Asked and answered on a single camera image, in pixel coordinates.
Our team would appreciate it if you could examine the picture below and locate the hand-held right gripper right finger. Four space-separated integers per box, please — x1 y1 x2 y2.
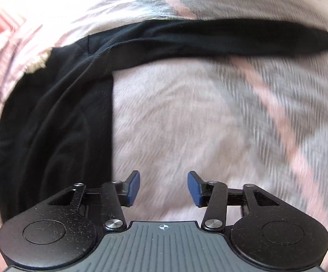
187 171 287 231

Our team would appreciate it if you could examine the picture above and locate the pink and grey bedspread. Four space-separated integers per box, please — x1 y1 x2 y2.
0 0 328 272

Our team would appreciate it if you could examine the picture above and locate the black garment with cream trim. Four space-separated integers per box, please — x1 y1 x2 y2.
0 18 328 224

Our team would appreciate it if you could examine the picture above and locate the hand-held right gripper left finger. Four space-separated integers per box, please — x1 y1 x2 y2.
37 170 141 231

